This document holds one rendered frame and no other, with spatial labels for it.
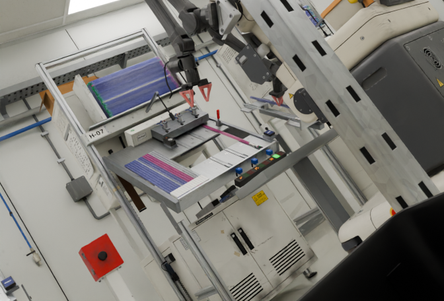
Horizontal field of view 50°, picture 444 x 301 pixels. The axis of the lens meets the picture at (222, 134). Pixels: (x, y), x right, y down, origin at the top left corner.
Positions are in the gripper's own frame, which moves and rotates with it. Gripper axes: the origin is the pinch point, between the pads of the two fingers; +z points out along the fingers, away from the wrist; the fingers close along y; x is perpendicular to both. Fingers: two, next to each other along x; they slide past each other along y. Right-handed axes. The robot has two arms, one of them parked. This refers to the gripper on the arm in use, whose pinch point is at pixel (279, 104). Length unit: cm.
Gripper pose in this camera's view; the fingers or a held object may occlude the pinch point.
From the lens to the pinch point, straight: 286.3
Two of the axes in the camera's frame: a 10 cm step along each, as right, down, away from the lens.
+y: -7.3, 4.3, -5.3
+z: 1.6, 8.6, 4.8
